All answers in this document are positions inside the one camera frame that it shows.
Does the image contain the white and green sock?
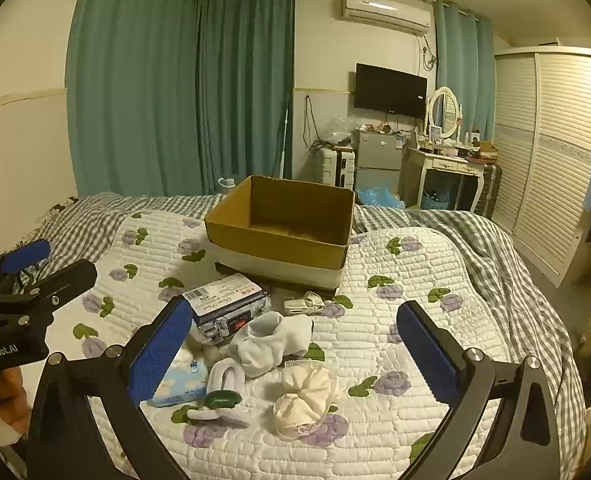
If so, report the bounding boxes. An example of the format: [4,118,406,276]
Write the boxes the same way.
[188,390,252,429]

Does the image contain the light blue wipes packet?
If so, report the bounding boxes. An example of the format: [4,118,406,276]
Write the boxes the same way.
[150,345,210,408]

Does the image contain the white suitcase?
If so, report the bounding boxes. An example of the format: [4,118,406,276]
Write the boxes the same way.
[317,146,355,191]

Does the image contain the white socks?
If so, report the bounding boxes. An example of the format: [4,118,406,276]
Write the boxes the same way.
[228,311,315,379]

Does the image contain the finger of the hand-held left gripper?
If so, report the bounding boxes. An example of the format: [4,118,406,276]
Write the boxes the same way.
[0,259,99,328]
[0,240,52,288]

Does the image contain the white floral quilt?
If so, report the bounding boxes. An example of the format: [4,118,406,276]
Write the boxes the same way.
[6,207,576,480]

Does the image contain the cream socks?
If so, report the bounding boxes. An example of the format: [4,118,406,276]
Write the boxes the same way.
[284,291,327,317]

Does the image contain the wide teal curtain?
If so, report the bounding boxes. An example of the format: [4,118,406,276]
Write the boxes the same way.
[67,0,202,199]

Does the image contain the brown cardboard box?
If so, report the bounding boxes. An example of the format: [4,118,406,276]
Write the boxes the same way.
[204,175,356,271]

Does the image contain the white mop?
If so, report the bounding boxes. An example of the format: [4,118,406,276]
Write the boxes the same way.
[278,104,292,179]

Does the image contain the white oval mirror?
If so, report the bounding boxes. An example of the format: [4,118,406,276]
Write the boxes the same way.
[427,86,463,141]

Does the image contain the black cable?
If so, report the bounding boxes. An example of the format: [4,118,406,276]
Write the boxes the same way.
[12,259,44,297]

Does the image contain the clear plastic bag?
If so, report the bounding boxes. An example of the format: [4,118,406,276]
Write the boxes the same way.
[325,117,357,147]

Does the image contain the blue plastic bag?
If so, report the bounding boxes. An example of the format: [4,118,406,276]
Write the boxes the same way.
[357,185,406,209]

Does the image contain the blue basket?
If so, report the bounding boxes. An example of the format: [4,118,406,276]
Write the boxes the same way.
[420,190,452,211]

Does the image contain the small grey fridge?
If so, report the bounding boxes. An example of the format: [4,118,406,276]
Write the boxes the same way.
[351,129,406,194]

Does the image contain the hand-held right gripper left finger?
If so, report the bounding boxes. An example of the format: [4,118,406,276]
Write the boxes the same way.
[28,296,194,480]

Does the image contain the person's left hand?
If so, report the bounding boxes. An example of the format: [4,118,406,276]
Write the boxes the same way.
[0,364,32,446]

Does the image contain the white flat box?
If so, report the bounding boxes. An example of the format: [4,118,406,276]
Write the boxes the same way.
[214,245,350,298]

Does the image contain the white air conditioner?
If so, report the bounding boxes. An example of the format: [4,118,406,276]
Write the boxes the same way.
[342,0,434,37]

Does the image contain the white dressing table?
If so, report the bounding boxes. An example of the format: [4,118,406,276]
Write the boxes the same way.
[402,145,487,214]

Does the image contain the black wall television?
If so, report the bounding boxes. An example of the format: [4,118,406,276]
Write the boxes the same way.
[354,63,429,121]

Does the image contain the white headband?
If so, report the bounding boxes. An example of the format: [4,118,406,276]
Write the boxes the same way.
[207,359,247,394]

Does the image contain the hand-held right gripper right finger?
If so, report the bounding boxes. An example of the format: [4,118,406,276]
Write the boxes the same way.
[396,301,561,480]

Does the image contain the white slatted wardrobe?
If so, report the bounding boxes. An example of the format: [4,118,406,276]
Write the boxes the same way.
[490,46,591,289]

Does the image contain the narrow teal curtain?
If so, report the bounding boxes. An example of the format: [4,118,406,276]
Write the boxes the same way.
[433,0,496,133]

